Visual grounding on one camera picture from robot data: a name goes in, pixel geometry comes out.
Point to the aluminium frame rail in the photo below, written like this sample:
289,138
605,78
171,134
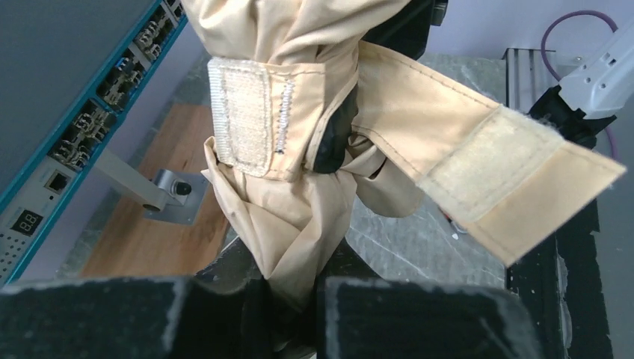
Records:
527,78

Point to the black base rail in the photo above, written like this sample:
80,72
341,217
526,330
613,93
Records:
559,284

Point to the grey network switch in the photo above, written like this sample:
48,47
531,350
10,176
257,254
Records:
70,73

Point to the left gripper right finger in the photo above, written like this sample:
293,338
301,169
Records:
361,315

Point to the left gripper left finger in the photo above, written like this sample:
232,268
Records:
217,313

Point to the metal stand bracket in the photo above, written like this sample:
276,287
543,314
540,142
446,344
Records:
169,196

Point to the beige black folding umbrella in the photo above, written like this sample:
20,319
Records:
308,117

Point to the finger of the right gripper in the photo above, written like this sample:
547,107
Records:
407,32

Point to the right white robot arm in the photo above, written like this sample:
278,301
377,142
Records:
589,94

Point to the wooden base board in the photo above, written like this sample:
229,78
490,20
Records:
131,244

